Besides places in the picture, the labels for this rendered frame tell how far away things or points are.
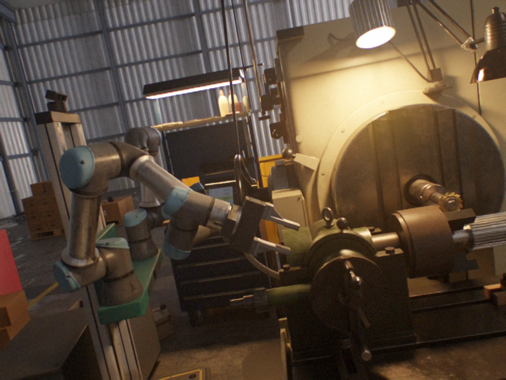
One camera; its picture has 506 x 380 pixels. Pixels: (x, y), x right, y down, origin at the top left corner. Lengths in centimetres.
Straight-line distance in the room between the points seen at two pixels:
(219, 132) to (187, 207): 264
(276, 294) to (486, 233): 59
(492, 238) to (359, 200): 40
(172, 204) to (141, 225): 107
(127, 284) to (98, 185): 46
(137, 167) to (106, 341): 83
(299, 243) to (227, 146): 257
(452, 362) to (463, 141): 70
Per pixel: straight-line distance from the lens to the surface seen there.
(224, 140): 355
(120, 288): 156
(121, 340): 212
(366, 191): 134
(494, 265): 170
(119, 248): 153
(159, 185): 120
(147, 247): 203
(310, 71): 140
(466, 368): 106
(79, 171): 121
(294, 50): 141
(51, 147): 167
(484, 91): 157
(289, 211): 133
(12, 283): 517
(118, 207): 870
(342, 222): 98
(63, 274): 146
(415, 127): 135
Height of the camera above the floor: 161
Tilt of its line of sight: 9 degrees down
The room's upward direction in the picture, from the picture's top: 10 degrees counter-clockwise
